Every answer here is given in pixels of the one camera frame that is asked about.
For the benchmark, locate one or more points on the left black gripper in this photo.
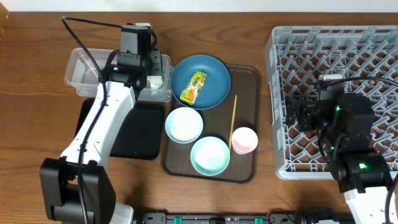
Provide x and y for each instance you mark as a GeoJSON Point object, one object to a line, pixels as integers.
{"type": "Point", "coordinates": [155, 57]}

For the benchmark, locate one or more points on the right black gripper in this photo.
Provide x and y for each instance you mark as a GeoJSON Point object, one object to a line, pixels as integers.
{"type": "Point", "coordinates": [308, 112]}

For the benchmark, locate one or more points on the white tissue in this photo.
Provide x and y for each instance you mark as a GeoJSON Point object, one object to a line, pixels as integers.
{"type": "Point", "coordinates": [155, 82]}

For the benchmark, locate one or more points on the green orange snack wrapper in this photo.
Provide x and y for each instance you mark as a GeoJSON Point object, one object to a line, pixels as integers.
{"type": "Point", "coordinates": [193, 88]}

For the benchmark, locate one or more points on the dark blue plate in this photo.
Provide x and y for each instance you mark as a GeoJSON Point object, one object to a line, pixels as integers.
{"type": "Point", "coordinates": [216, 86]}

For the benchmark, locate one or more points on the pink white cup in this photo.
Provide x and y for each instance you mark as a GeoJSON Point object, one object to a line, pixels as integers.
{"type": "Point", "coordinates": [244, 140]}

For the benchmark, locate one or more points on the light blue bowl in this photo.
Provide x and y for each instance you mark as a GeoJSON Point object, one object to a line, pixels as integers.
{"type": "Point", "coordinates": [183, 125]}

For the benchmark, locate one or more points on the mint green bowl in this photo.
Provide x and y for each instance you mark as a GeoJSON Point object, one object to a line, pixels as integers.
{"type": "Point", "coordinates": [210, 156]}

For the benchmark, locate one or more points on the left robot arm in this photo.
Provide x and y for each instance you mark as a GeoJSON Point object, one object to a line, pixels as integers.
{"type": "Point", "coordinates": [76, 187]}

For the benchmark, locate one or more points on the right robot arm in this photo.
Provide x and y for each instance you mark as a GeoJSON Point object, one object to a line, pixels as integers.
{"type": "Point", "coordinates": [344, 121]}

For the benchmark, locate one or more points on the grey dishwasher rack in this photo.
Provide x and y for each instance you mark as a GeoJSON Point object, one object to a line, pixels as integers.
{"type": "Point", "coordinates": [296, 56]}

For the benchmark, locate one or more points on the clear plastic bin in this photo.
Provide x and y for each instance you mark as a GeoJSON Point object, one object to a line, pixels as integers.
{"type": "Point", "coordinates": [82, 75]}

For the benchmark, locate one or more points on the black plastic tray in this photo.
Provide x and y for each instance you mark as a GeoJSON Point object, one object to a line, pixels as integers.
{"type": "Point", "coordinates": [141, 132]}

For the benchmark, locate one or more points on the wooden chopstick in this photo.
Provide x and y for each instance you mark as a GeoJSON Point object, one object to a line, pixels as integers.
{"type": "Point", "coordinates": [232, 123]}

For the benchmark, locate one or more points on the brown serving tray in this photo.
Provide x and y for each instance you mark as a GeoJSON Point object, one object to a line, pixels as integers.
{"type": "Point", "coordinates": [244, 97]}

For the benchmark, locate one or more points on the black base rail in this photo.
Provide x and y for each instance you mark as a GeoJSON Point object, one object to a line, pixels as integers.
{"type": "Point", "coordinates": [273, 218]}

